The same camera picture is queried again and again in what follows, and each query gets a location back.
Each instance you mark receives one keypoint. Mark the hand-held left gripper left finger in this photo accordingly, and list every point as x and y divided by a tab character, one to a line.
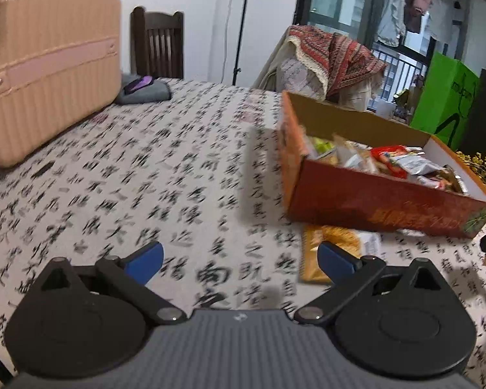
145	261

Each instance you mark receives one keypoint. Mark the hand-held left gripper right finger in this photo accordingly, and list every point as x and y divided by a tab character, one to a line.
336	261

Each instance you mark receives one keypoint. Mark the white-labelled gold snack packet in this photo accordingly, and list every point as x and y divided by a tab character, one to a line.
332	239

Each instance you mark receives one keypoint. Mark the red cardboard box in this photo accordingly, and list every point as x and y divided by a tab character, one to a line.
368	206

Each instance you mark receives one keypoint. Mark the red snack bag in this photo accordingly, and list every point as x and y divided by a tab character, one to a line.
388	156

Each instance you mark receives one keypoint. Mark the yellow flower branch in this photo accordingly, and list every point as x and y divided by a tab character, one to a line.
484	166

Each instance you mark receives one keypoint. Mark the pile of snack packets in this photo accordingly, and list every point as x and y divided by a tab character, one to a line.
423	166

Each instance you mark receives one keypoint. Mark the green paper bag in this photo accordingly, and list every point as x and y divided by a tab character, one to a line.
441	93

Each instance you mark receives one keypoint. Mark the grey purple cloth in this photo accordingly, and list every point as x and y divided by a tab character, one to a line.
145	89

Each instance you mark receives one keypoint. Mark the beige knitted garment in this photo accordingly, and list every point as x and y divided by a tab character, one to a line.
295	77

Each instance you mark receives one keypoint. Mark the pink suitcase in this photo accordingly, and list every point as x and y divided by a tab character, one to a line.
48	69

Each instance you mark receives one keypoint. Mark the dark wooden chair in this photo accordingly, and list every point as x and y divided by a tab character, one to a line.
158	44

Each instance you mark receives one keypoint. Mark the white hanging shirt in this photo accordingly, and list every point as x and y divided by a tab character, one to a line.
443	16

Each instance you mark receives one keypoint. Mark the pink hanging jacket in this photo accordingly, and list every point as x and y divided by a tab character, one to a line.
419	4

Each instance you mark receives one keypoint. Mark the light blue hanging garment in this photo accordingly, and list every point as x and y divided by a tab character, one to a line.
391	8

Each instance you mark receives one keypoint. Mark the studio light on stand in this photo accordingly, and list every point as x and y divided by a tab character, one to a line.
243	16

